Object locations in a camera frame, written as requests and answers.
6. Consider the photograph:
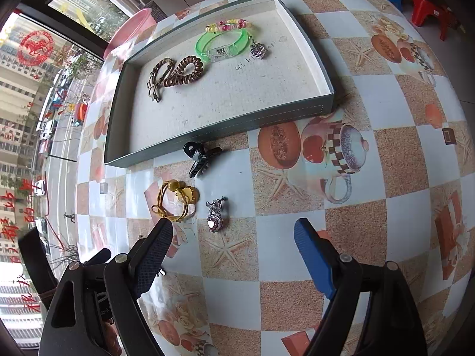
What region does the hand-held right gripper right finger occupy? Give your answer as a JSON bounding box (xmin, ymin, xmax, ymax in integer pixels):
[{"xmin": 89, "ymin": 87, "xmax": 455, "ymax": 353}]
[{"xmin": 294, "ymin": 218, "xmax": 429, "ymax": 356}]

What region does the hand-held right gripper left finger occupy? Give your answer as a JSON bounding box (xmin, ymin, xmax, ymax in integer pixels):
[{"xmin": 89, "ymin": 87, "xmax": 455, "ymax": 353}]
[{"xmin": 39, "ymin": 218, "xmax": 173, "ymax": 356}]

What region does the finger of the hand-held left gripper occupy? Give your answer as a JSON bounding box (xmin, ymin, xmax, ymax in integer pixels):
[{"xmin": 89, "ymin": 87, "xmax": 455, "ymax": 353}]
[
  {"xmin": 83, "ymin": 248, "xmax": 113, "ymax": 268},
  {"xmin": 18, "ymin": 226, "xmax": 59, "ymax": 294}
]

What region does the yellow beaded hair tie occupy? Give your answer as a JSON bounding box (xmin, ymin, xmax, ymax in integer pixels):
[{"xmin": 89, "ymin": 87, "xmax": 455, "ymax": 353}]
[{"xmin": 151, "ymin": 179, "xmax": 201, "ymax": 224}]

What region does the silver bow heart pendant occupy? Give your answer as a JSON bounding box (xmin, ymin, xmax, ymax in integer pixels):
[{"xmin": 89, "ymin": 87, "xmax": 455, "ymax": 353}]
[{"xmin": 206, "ymin": 197, "xmax": 230, "ymax": 233}]

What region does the black claw hair clip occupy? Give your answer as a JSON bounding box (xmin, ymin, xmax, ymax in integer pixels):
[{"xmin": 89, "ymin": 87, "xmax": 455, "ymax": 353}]
[{"xmin": 183, "ymin": 142, "xmax": 224, "ymax": 179}]

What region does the beige hair clip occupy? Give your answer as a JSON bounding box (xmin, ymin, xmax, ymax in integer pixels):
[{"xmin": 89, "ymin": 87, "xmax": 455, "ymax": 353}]
[{"xmin": 146, "ymin": 82, "xmax": 163, "ymax": 103}]

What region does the grey shallow tray box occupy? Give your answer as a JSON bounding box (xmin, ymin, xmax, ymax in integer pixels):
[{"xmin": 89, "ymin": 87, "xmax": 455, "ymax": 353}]
[{"xmin": 104, "ymin": 0, "xmax": 337, "ymax": 168}]

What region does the brown braided hair tie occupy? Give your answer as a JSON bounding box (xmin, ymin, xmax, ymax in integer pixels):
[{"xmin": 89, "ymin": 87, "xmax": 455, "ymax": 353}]
[{"xmin": 148, "ymin": 58, "xmax": 175, "ymax": 90}]

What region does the brown spiral hair tie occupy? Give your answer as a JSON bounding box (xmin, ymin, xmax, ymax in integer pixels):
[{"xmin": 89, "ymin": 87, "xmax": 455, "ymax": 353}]
[{"xmin": 163, "ymin": 56, "xmax": 204, "ymax": 88}]

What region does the green translucent bangle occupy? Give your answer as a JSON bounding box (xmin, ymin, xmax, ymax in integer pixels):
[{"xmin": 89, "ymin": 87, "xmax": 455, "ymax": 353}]
[{"xmin": 195, "ymin": 28, "xmax": 249, "ymax": 64}]

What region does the pastel bead bracelet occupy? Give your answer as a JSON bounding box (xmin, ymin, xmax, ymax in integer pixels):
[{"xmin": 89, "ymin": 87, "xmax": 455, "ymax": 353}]
[{"xmin": 205, "ymin": 18, "xmax": 253, "ymax": 34}]

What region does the red window lettering sticker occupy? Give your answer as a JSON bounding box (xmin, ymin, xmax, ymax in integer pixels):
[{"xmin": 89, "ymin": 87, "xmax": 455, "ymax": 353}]
[{"xmin": 0, "ymin": 126, "xmax": 49, "ymax": 312}]

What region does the red paper-cut window decoration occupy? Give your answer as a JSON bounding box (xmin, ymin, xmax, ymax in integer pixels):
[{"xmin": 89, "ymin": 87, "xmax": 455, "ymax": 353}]
[{"xmin": 17, "ymin": 30, "xmax": 56, "ymax": 69}]

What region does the pink plastic basin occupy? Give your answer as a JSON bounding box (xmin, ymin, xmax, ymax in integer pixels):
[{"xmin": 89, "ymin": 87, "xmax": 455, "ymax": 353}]
[{"xmin": 103, "ymin": 7, "xmax": 158, "ymax": 60}]

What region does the red plastic chair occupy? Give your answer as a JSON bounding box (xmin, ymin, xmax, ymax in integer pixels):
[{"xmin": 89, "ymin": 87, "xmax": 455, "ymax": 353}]
[{"xmin": 403, "ymin": 0, "xmax": 465, "ymax": 41}]

